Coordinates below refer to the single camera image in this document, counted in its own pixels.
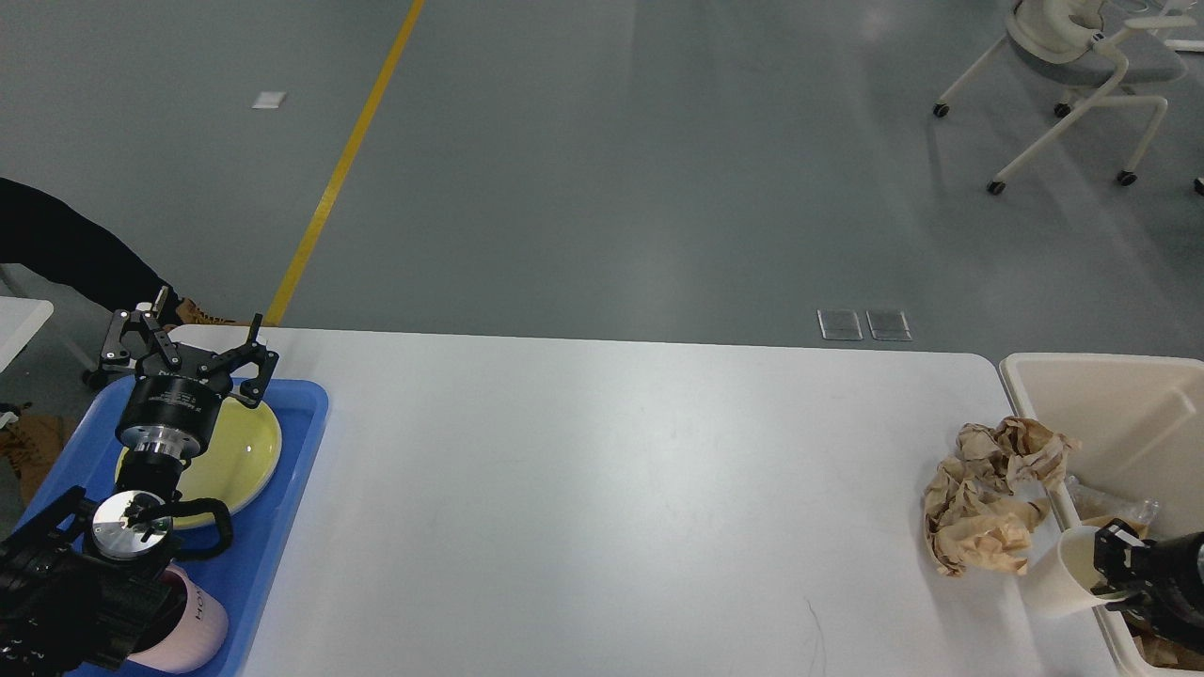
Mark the crumpled brown paper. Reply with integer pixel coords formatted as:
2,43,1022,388
922,417,1081,577

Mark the white paper cup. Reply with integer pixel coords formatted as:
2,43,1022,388
1019,526,1131,618

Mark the white office chair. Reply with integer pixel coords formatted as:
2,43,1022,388
932,1,1202,196

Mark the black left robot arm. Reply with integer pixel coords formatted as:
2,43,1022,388
2,308,278,676

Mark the wrapped package in bin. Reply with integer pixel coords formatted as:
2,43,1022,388
1133,635,1203,671

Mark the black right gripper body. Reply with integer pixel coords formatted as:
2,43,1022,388
1133,532,1203,653

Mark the right metal floor plate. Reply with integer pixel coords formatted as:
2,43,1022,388
867,310,914,342

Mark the tan work boot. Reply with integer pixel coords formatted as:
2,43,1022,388
1,413,76,505
165,298,265,326

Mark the metal floor plate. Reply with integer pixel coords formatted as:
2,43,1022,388
816,308,864,341
867,310,914,342

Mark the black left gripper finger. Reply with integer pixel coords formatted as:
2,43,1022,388
195,314,279,410
99,304,184,377

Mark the white paper scrap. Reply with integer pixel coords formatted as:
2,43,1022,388
252,92,287,110

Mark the brown paper bag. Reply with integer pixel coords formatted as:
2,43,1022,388
1075,500,1161,538

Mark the person in black clothes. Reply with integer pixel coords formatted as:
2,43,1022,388
1,179,167,312

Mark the yellow plastic plate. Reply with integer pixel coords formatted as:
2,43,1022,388
92,396,282,559

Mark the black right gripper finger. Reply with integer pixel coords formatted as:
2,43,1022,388
1091,519,1149,594
1105,590,1162,631

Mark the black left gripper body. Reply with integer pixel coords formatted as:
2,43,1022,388
116,372,231,460

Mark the beige plastic bin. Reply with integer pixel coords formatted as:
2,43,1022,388
999,353,1204,677

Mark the pink ribbed mug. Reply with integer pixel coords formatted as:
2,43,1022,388
128,564,229,675

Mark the left metal floor plate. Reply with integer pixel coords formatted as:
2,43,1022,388
816,308,864,341

